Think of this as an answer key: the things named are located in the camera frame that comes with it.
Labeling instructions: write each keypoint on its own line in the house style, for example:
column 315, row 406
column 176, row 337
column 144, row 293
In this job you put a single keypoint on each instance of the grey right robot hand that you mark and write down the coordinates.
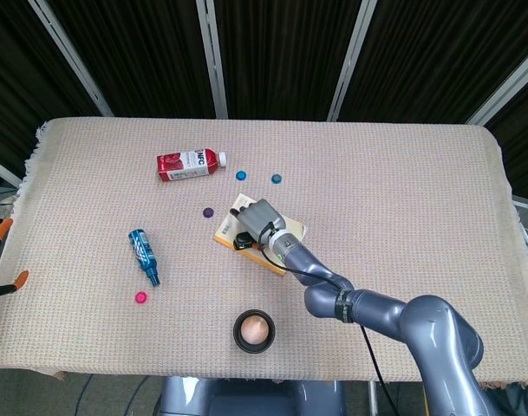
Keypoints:
column 261, row 216

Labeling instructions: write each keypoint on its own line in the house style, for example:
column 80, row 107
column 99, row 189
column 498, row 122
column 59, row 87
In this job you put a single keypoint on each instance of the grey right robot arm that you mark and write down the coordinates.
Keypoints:
column 376, row 312

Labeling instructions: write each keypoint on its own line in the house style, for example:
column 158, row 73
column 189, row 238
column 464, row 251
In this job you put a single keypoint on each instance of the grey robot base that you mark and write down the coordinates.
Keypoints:
column 246, row 396

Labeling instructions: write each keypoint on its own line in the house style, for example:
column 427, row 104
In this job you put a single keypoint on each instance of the yellowed book orange spine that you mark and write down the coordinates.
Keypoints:
column 226, row 229

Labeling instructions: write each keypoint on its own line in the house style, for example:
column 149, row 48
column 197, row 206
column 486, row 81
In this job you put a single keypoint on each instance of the dark blue plastic disc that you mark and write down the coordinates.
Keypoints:
column 276, row 178

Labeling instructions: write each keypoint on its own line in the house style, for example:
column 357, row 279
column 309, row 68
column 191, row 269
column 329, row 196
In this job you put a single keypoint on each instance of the bright blue plastic disc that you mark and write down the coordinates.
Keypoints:
column 241, row 175

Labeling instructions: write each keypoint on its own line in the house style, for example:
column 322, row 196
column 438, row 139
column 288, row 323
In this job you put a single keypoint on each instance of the purple plastic disc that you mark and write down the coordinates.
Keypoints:
column 208, row 212

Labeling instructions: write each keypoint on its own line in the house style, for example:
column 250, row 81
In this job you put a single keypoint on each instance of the red juice bottle white cap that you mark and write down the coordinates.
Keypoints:
column 185, row 164

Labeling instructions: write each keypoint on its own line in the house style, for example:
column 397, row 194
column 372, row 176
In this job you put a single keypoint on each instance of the tan ball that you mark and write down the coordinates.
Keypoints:
column 255, row 329

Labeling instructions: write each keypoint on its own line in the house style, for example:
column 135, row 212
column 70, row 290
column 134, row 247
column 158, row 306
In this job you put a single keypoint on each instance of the black bowl with peach inside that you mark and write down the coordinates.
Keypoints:
column 236, row 333

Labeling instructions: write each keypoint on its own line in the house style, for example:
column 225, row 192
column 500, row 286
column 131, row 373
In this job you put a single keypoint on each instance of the blue spray bottle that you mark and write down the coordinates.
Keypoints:
column 141, row 249

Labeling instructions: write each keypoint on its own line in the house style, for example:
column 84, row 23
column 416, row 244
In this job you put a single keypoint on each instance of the beige woven tablecloth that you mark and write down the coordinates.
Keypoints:
column 398, row 208

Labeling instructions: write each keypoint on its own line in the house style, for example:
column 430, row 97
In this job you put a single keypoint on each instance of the pink plastic disc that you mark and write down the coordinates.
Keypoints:
column 141, row 297

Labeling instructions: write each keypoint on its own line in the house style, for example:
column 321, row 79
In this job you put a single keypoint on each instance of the dark pleated curtain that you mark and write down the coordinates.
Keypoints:
column 281, row 52

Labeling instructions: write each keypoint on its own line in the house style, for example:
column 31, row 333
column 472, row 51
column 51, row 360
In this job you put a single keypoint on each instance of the grey metal partition post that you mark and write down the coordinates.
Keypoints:
column 211, row 56
column 1, row 170
column 502, row 86
column 350, row 60
column 70, row 56

